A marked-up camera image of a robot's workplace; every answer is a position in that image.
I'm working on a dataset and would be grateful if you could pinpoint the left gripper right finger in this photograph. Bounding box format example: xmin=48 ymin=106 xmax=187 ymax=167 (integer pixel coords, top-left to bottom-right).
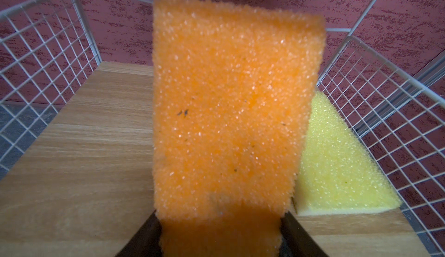
xmin=280 ymin=211 xmax=328 ymax=257

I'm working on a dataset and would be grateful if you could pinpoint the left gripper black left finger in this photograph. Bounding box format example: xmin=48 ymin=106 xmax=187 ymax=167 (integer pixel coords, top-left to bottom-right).
xmin=116 ymin=211 xmax=163 ymax=257

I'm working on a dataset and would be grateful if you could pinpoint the yellow sponge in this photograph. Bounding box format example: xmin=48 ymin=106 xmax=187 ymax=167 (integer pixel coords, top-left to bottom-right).
xmin=294 ymin=91 xmax=402 ymax=216

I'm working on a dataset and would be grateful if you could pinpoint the orange sponge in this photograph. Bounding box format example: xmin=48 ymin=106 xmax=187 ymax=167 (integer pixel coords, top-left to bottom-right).
xmin=153 ymin=0 xmax=326 ymax=257

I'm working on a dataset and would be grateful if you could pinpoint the middle wooden shelf board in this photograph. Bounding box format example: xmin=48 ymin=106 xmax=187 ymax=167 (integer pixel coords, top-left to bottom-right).
xmin=1 ymin=62 xmax=425 ymax=257

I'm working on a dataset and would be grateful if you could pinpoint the white wire shelf rack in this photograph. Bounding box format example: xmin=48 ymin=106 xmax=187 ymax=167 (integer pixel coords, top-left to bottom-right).
xmin=1 ymin=0 xmax=445 ymax=257

